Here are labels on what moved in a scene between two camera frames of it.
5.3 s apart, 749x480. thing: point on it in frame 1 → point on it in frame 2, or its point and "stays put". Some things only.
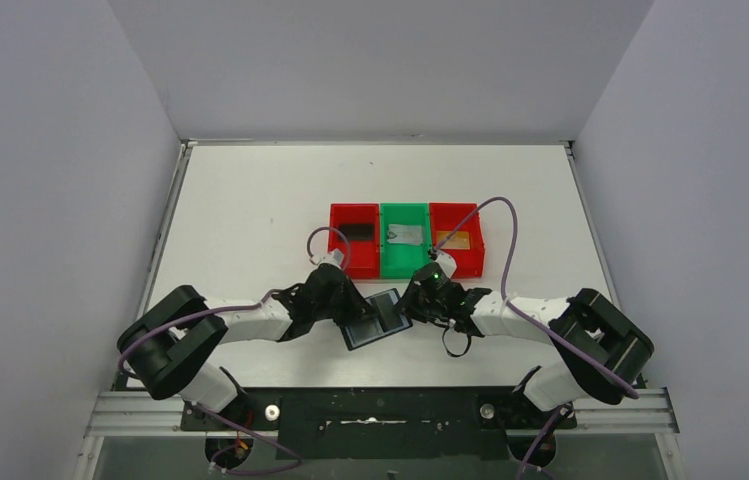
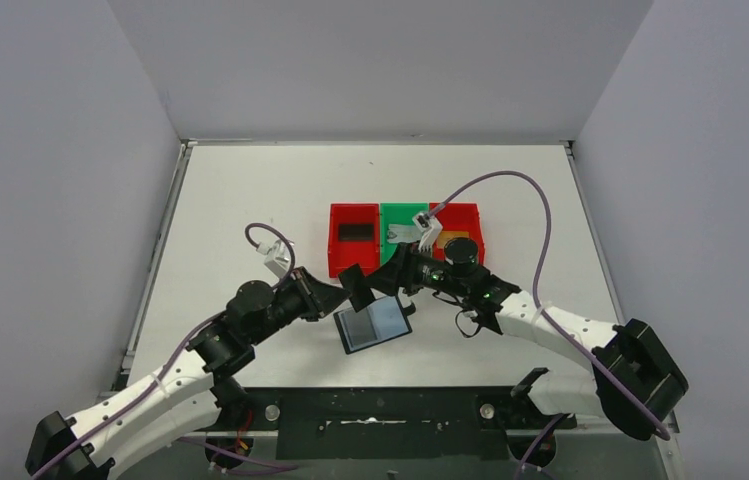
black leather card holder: [387, 319] stays put
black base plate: [381, 423] stays put
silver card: [405, 234] stays put
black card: [389, 313] → [355, 283]
